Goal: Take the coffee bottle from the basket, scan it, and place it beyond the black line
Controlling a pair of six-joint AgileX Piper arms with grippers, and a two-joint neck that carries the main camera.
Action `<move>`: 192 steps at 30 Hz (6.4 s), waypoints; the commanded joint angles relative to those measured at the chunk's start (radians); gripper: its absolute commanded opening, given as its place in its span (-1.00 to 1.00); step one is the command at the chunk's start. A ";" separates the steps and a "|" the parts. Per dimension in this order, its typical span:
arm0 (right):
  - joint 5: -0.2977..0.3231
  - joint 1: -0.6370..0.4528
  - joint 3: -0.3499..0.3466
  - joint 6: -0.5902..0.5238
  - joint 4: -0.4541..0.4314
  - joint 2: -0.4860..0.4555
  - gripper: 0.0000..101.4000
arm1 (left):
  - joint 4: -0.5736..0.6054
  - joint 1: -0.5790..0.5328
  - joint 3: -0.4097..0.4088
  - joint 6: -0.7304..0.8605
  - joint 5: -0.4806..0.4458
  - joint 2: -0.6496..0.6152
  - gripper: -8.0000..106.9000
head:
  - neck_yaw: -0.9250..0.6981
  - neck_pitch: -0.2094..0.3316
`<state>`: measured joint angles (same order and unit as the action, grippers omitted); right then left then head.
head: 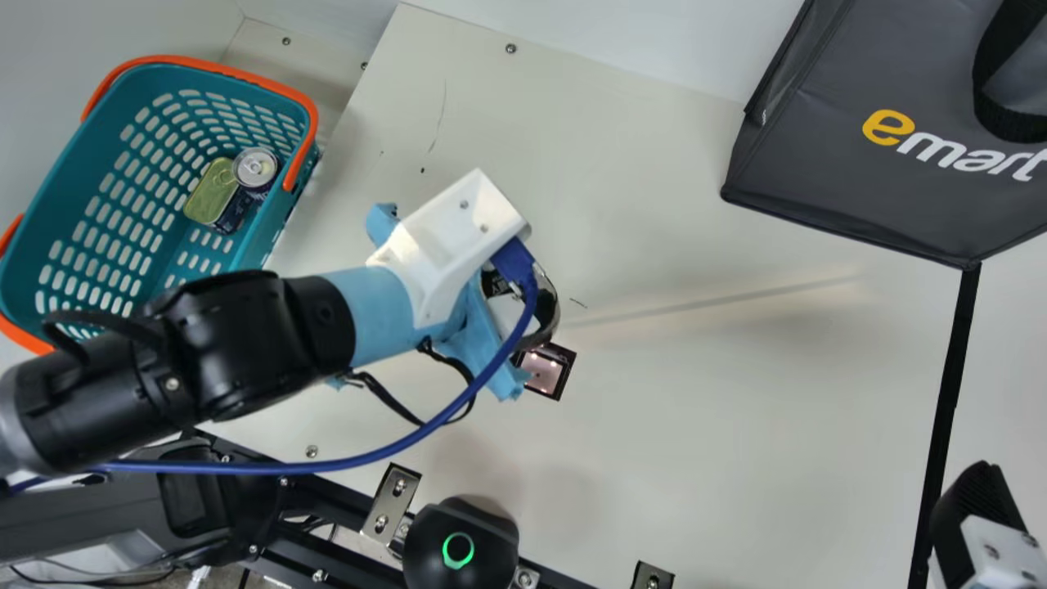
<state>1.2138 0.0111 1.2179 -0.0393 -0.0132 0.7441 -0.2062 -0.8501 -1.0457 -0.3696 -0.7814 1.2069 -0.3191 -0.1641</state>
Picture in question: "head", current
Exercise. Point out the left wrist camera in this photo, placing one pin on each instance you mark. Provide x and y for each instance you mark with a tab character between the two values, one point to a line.
450	229

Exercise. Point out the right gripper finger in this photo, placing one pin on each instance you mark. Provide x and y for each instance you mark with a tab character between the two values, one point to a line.
977	507

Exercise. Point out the dark grey bag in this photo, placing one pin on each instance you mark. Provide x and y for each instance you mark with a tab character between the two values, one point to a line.
859	188

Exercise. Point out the black strip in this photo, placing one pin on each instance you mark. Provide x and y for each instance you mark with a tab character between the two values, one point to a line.
949	393

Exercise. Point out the can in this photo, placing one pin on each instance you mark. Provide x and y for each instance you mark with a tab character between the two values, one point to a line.
255	168

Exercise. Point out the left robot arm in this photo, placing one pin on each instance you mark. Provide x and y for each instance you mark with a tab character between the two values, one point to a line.
221	343

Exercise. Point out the small square scanner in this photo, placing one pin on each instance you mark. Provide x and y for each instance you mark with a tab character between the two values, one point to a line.
548	372

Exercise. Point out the rectangular tin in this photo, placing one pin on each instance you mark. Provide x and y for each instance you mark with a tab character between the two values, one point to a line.
211	192

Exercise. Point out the black device with green light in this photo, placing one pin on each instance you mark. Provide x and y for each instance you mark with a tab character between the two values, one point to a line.
442	532

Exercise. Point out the teal shopping basket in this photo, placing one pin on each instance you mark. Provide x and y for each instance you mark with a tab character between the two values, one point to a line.
57	196

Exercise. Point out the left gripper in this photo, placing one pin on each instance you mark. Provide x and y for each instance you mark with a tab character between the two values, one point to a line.
376	315

